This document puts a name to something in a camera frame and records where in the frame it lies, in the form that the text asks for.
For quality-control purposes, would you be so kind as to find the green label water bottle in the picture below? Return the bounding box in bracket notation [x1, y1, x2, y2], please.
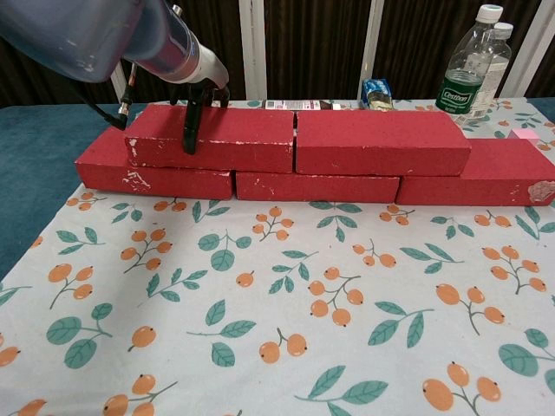
[434, 3, 504, 127]

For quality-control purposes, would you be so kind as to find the floral print tablecloth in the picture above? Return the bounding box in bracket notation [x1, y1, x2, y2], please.
[0, 98, 555, 416]

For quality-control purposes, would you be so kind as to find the pink cube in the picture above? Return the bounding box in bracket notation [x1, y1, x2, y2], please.
[507, 128, 541, 146]

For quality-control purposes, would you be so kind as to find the dark brown pleated curtain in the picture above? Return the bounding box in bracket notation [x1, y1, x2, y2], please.
[0, 0, 555, 107]

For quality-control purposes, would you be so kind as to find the white label water bottle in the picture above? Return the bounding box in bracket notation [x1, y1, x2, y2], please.
[470, 22, 513, 120]

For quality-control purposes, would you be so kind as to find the blue cookie package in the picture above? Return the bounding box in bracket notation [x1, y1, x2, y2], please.
[360, 78, 395, 112]

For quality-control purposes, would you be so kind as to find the brown medicine bottle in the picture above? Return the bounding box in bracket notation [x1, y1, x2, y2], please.
[264, 99, 342, 112]

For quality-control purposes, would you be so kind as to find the white metal frame post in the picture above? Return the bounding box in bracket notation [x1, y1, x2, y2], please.
[362, 0, 383, 101]
[498, 0, 555, 99]
[108, 64, 134, 104]
[238, 0, 268, 101]

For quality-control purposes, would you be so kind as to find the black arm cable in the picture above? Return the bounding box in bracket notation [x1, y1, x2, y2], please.
[77, 62, 139, 131]

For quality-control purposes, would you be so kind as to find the red brick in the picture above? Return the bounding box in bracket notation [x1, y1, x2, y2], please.
[294, 110, 473, 177]
[74, 128, 235, 201]
[124, 103, 297, 174]
[395, 138, 555, 207]
[235, 171, 401, 203]

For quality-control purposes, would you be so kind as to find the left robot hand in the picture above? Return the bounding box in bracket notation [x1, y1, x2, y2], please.
[166, 42, 231, 155]

